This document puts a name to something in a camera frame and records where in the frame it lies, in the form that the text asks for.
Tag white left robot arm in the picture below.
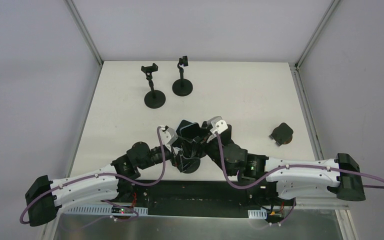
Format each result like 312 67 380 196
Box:
19 130 204 227

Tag aluminium frame rail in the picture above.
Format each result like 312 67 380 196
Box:
295 197 349 210

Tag white slotted cable duct left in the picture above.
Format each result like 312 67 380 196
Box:
64 204 148 217

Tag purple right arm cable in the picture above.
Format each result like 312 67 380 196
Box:
215 132 384 229

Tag white slotted cable duct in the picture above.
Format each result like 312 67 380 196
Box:
247 208 268 220
64 204 148 217

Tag black phone stand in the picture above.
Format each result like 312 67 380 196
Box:
172 55 193 97
177 157 201 174
141 63 166 109

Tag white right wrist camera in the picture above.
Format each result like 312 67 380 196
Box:
206 116 228 136

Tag blue phone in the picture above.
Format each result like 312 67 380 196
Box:
173 119 209 148

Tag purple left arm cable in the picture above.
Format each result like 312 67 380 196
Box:
19 125 167 225

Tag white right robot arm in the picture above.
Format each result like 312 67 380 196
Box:
195 120 366 205

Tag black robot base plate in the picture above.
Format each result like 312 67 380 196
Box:
110 180 282 218

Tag small black brown wedge stand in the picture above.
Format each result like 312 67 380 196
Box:
269 122 294 147

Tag white slotted cable duct right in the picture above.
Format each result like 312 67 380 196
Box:
247 208 268 220

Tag black phone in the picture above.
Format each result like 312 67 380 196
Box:
220 124 232 145

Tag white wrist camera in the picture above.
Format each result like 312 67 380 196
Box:
158 125 179 147
206 116 228 136

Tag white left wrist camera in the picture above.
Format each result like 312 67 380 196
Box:
158 125 179 147

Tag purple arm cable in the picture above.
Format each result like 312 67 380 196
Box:
19 125 167 225
215 132 384 229

